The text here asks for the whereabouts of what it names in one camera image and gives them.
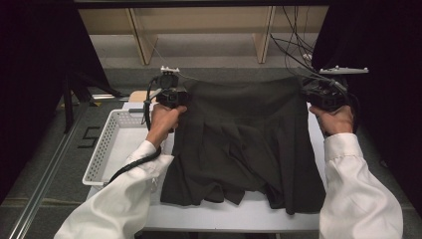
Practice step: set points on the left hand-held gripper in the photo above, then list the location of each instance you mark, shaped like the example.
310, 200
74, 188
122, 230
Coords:
172, 98

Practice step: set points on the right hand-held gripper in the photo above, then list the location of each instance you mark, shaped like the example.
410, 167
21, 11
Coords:
326, 98

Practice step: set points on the white perforated plastic basket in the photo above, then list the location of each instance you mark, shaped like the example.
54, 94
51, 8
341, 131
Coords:
119, 149

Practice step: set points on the dark grey skirt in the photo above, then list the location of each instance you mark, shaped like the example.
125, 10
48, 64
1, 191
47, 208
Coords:
242, 139

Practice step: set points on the person's right hand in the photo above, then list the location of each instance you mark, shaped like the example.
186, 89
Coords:
336, 121

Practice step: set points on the person's left hand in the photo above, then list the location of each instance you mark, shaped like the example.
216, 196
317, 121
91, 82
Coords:
164, 122

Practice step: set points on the white power strip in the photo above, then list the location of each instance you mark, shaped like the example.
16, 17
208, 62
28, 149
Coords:
308, 57

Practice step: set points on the black curtain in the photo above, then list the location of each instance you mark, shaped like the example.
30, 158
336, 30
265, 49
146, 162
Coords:
33, 83
391, 116

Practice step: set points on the light wooden bench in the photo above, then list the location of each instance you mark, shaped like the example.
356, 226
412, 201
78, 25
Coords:
199, 20

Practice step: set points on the black tripod stand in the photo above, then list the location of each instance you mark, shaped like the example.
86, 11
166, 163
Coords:
68, 109

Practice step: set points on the short metal rail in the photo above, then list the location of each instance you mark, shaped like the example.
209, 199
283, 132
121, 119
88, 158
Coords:
109, 97

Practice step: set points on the black overhead frame bar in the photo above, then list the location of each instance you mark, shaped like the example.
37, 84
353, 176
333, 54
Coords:
199, 4

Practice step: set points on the metal floor rail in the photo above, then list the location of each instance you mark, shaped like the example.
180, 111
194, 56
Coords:
44, 189

